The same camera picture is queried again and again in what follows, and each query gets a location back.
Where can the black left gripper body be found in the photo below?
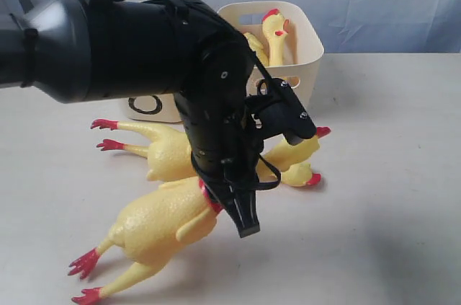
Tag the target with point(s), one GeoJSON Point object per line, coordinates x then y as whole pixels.
{"type": "Point", "coordinates": [225, 143]}

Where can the cream bin marked X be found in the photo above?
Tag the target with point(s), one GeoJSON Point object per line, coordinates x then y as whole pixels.
{"type": "Point", "coordinates": [303, 48]}

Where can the large front yellow rubber chicken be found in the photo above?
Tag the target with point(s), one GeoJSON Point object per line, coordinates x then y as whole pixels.
{"type": "Point", "coordinates": [150, 231]}

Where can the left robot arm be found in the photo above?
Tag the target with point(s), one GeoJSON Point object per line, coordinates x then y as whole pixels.
{"type": "Point", "coordinates": [90, 50]}

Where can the yellow chicken head with tube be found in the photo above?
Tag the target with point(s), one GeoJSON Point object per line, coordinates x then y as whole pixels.
{"type": "Point", "coordinates": [275, 28]}

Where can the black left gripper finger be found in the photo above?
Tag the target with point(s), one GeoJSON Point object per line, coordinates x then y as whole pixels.
{"type": "Point", "coordinates": [240, 205]}

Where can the headless yellow rubber chicken body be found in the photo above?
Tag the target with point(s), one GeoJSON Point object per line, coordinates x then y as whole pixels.
{"type": "Point", "coordinates": [257, 47]}

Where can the yellow rubber chicken lying behind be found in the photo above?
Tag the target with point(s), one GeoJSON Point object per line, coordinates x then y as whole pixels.
{"type": "Point", "coordinates": [169, 153]}

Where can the cream bin marked O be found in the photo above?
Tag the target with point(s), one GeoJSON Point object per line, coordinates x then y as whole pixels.
{"type": "Point", "coordinates": [159, 108]}

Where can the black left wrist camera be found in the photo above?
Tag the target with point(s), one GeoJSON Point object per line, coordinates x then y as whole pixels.
{"type": "Point", "coordinates": [280, 112]}

